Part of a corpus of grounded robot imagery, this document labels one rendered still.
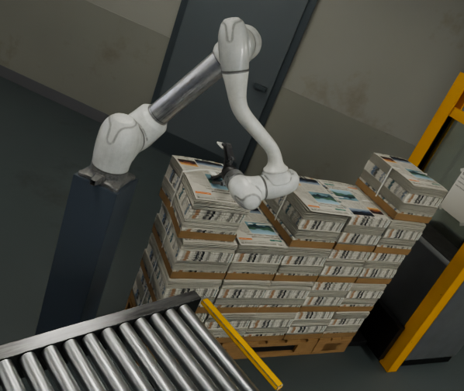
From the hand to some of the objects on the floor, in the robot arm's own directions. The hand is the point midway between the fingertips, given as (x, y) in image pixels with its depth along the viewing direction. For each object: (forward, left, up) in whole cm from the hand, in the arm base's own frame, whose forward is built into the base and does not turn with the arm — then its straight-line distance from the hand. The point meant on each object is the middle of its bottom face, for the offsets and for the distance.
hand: (216, 157), depth 214 cm
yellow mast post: (+150, +74, -117) cm, 204 cm away
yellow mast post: (+109, +126, -117) cm, 203 cm away
